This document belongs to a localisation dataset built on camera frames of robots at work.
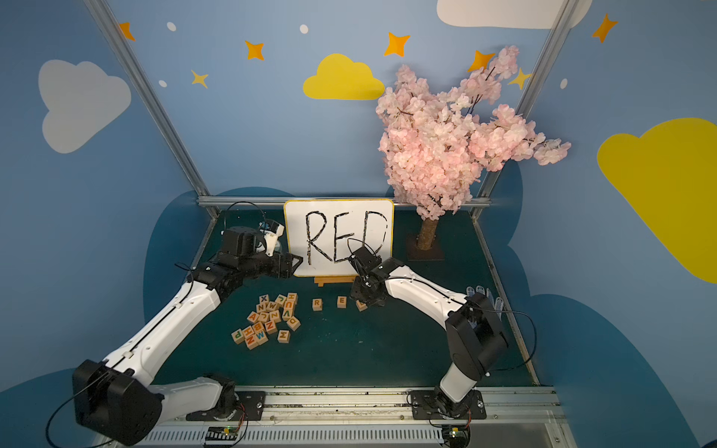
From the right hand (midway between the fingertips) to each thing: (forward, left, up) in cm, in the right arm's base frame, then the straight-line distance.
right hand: (362, 293), depth 87 cm
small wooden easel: (+7, +11, -4) cm, 13 cm away
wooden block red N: (-15, +33, -6) cm, 37 cm away
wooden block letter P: (-14, +37, -5) cm, 40 cm away
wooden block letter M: (-13, +24, -5) cm, 28 cm away
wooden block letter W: (-14, +30, -5) cm, 34 cm away
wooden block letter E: (0, +7, -6) cm, 9 cm away
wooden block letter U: (-3, +24, -5) cm, 25 cm away
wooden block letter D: (-2, 0, -6) cm, 6 cm away
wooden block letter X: (-1, +33, -6) cm, 34 cm away
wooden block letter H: (-12, +35, -5) cm, 37 cm away
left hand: (+5, +21, +14) cm, 26 cm away
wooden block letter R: (-2, +15, -5) cm, 16 cm away
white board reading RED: (+15, +13, +12) cm, 23 cm away
